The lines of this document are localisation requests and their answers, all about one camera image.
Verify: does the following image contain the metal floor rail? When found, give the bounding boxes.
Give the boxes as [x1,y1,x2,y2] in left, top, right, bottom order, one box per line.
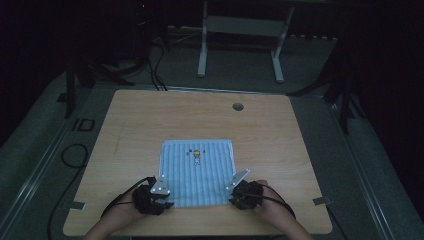
[0,99,88,234]
[328,99,398,240]

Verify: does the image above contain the dark equipment rack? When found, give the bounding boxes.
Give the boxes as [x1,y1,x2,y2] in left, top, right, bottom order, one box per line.
[130,0,170,66]

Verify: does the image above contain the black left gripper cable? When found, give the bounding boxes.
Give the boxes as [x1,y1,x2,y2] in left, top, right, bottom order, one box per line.
[100,176,157,219]

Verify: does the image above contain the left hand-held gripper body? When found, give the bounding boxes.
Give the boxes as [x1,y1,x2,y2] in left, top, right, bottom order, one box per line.
[131,175,172,216]

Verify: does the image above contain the black tripod stand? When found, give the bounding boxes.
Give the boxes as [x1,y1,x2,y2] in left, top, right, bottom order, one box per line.
[285,34,369,135]
[56,54,136,120]

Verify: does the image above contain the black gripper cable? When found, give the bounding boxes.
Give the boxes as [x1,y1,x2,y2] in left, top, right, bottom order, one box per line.
[249,180,297,220]
[100,176,157,219]

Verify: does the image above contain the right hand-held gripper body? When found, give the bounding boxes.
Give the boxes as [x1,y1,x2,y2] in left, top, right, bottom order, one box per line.
[225,168,265,211]

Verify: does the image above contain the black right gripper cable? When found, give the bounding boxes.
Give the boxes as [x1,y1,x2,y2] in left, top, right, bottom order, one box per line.
[249,180,297,220]

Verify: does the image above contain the black hanging cables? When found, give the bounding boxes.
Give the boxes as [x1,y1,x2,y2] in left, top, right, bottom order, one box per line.
[145,42,169,92]

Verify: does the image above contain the person's left hand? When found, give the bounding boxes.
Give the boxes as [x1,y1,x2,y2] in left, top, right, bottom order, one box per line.
[105,191,148,231]

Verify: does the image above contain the white metal table frame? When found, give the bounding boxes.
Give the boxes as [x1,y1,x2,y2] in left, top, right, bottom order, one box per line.
[197,0,296,84]

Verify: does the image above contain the black looped floor cable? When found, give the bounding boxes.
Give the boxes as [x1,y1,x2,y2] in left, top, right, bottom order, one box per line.
[47,143,90,240]

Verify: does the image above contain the blue striped towel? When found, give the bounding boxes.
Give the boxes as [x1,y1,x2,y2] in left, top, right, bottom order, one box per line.
[157,138,237,209]

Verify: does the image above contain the grey tape piece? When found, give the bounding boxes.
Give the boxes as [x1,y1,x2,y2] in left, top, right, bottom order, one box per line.
[67,200,87,211]
[312,196,333,207]

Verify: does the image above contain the person's right hand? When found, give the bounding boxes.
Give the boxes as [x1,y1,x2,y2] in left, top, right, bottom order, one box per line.
[248,179,294,228]

